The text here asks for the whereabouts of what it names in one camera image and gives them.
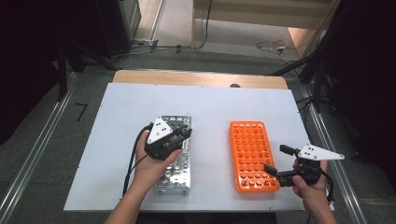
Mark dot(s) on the grey floor power strip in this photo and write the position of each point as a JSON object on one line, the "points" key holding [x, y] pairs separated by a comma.
{"points": [[146, 43]]}

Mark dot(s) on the white board sheet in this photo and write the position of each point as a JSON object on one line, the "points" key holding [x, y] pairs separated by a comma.
{"points": [[211, 102]]}

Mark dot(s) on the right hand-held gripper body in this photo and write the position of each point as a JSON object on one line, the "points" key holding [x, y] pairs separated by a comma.
{"points": [[311, 161]]}

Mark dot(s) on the orange plastic test tube rack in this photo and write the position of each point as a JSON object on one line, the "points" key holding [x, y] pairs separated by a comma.
{"points": [[250, 149]]}

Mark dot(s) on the beige wooden desk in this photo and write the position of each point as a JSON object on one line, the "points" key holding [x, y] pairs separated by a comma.
{"points": [[249, 12]]}

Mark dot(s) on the dark cabinet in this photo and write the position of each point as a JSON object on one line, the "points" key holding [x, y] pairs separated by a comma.
{"points": [[123, 25]]}

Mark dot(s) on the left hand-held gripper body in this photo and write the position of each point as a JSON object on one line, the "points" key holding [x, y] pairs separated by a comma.
{"points": [[158, 130]]}

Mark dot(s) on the metal test tube rack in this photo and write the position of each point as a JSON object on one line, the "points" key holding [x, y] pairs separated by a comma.
{"points": [[177, 174]]}

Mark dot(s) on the person's right hand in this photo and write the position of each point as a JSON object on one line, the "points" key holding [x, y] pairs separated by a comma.
{"points": [[311, 193]]}

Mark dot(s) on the person's left hand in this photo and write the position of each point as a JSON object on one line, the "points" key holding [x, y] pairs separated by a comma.
{"points": [[152, 171]]}

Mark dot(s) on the metal floor rail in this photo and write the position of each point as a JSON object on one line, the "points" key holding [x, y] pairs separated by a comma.
{"points": [[342, 180], [34, 149]]}

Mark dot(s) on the black metal stand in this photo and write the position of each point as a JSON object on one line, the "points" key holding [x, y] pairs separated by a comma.
{"points": [[62, 71]]}

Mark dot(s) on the clear test tube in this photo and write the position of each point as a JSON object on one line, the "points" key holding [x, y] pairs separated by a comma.
{"points": [[187, 119]]}

